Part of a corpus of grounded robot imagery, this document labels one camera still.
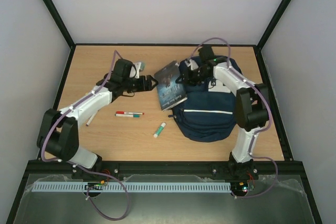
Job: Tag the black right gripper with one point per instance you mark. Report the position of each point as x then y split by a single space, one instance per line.
188 75

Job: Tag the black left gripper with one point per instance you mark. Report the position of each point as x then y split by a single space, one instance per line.
147 86

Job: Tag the dark blue paperback book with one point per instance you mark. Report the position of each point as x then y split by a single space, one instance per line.
170 93

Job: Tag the navy blue student backpack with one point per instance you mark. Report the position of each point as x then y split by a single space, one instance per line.
207 113

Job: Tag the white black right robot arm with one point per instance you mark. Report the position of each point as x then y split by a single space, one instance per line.
252 112

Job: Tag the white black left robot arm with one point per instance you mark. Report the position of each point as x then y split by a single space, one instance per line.
58 138

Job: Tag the green cap marker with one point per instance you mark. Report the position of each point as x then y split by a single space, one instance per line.
137 115

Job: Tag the red cap marker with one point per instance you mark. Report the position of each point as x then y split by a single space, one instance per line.
124 114

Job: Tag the green white glue stick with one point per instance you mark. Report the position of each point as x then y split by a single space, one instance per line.
159 130

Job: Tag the purple cap marker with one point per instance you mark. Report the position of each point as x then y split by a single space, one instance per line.
90 120

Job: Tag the left controller circuit board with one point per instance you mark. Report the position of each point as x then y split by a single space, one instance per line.
96 185

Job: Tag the controller circuit board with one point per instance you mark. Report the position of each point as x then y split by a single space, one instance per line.
243 186
96 185

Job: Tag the right controller circuit board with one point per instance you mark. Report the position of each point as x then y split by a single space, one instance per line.
243 186

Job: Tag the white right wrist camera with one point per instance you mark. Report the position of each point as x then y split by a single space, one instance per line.
191 64

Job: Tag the black aluminium frame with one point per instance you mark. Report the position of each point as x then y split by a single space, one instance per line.
287 167

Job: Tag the light blue slotted cable duct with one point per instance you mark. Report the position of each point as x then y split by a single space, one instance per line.
134 187

